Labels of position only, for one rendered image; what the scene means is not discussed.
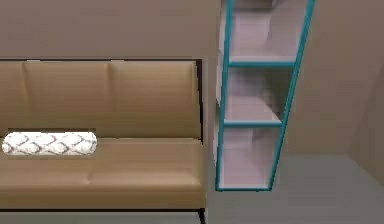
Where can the brown leather sofa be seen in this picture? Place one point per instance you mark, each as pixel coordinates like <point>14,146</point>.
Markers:
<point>143,106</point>

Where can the teal-framed white shelf unit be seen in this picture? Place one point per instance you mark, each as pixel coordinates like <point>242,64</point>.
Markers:
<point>253,100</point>

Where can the white patterned bolster pillow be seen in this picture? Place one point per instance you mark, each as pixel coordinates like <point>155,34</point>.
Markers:
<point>49,143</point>

